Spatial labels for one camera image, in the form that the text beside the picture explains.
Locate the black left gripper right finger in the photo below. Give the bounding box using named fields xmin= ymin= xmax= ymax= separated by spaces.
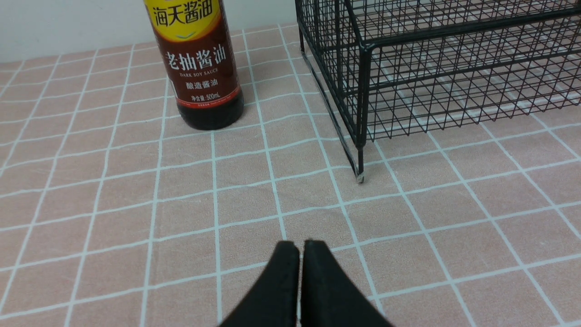
xmin=300 ymin=240 xmax=392 ymax=327

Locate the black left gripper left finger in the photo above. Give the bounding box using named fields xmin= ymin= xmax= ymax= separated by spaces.
xmin=220 ymin=241 xmax=300 ymax=327

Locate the dark soy sauce bottle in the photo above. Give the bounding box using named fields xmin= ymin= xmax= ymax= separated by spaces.
xmin=144 ymin=0 xmax=244 ymax=130

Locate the pink checkered tablecloth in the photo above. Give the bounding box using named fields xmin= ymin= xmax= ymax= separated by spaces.
xmin=0 ymin=25 xmax=580 ymax=327

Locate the black wire mesh rack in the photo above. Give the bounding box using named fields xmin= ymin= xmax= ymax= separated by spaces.
xmin=295 ymin=0 xmax=581 ymax=183

